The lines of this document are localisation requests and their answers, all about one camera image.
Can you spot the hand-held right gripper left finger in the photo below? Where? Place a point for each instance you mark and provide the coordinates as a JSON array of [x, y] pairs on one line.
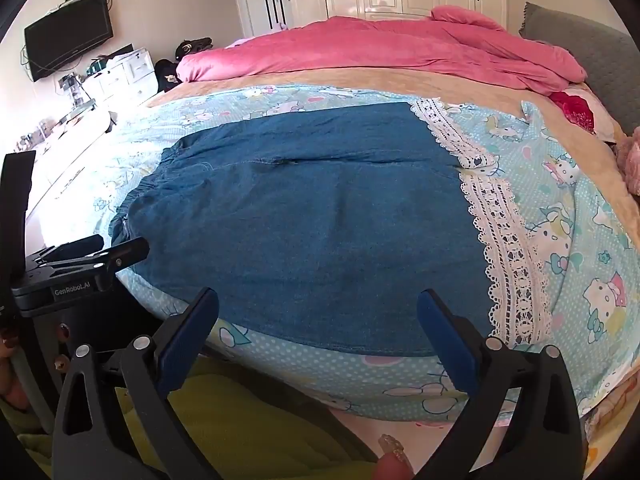
[[187, 340]]

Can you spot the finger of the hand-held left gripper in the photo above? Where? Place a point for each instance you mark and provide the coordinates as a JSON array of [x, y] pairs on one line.
[[125, 255], [80, 245]]

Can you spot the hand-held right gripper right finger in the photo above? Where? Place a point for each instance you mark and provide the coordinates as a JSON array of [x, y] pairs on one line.
[[445, 345]]

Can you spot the blue denim pants lace trim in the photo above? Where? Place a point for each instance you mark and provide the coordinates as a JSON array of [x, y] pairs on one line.
[[310, 240]]

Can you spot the person's left hand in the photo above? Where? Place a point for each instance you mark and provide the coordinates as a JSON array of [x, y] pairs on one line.
[[12, 387]]

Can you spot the person's right hand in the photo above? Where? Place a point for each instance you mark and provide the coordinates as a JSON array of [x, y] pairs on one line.
[[397, 462]]

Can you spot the white desk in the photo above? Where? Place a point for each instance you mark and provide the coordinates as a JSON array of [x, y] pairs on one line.
[[60, 160]]

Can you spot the yellow-green clothing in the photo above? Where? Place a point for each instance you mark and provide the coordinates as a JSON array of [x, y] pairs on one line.
[[260, 425]]

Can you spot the pale printed bed sheet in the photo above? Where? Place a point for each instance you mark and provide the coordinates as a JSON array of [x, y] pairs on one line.
[[360, 422]]

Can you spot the clear acrylic organizer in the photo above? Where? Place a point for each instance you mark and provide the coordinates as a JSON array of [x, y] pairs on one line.
[[72, 89]]

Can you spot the light blue cartoon printed blanket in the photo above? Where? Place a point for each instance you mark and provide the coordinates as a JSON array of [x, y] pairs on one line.
[[575, 240]]

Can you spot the white drawer cabinet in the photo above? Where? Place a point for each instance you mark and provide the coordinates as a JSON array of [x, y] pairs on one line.
[[135, 77]]

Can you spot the black bag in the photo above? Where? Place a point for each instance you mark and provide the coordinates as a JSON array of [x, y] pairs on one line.
[[192, 46], [165, 74]]

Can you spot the black flat television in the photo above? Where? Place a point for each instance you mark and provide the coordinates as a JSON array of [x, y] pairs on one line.
[[67, 35]]

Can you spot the pink fluffy garment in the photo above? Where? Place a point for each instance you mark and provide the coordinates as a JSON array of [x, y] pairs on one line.
[[631, 160]]

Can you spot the red flowered pillow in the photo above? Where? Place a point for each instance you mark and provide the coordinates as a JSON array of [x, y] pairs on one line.
[[575, 107]]

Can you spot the pink fleece duvet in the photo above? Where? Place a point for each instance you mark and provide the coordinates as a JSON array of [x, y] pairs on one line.
[[375, 45]]

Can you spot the grey quilted headboard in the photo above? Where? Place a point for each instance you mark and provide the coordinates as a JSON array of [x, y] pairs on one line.
[[600, 55]]

